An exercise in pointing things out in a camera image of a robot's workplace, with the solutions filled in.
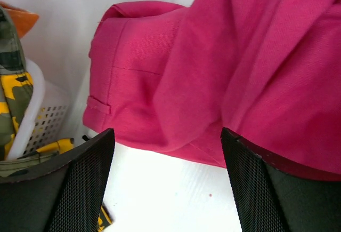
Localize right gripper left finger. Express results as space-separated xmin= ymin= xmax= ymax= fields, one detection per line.
xmin=1 ymin=129 xmax=115 ymax=231

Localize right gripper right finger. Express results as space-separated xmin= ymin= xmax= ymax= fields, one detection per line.
xmin=221 ymin=128 xmax=340 ymax=231

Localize pink trousers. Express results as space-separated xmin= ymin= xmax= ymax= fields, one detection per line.
xmin=83 ymin=0 xmax=340 ymax=180

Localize camouflage yellow green trousers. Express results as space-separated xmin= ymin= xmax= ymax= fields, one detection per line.
xmin=1 ymin=8 xmax=112 ymax=231

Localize orange white tie-dye trousers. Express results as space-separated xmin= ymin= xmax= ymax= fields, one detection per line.
xmin=1 ymin=1 xmax=39 ymax=38

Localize white perforated laundry basket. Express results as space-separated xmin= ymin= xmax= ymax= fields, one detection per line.
xmin=6 ymin=59 xmax=70 ymax=160

